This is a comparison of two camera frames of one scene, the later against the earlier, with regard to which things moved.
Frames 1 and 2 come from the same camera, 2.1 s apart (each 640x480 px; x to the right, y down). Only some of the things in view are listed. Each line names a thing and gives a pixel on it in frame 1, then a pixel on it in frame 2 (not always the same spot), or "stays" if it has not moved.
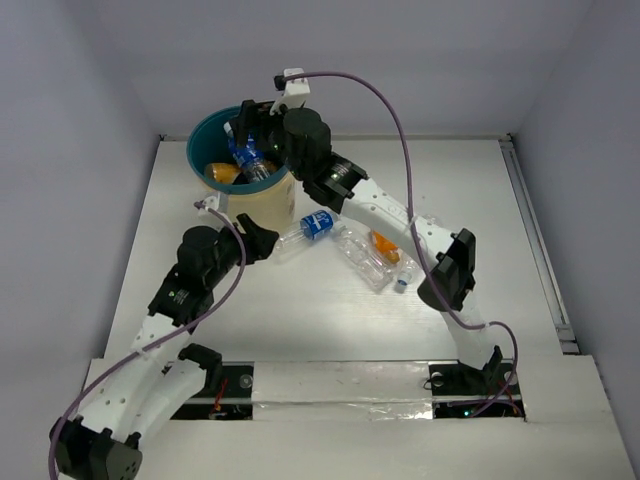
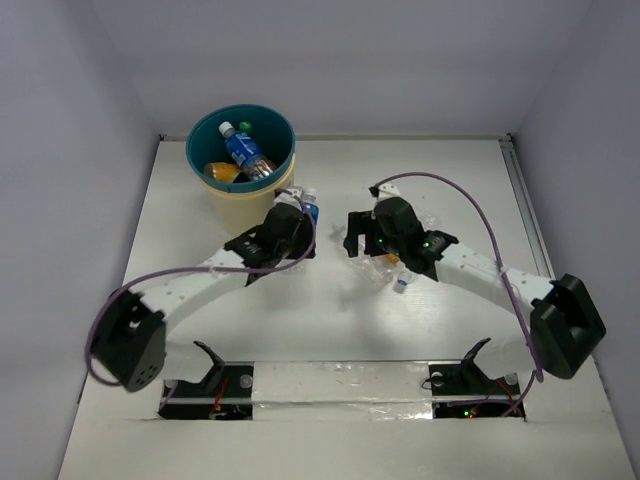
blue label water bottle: (248, 156) stays
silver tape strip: (344, 390) stays
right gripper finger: (242, 124) to (359, 223)
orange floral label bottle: (224, 173) stays
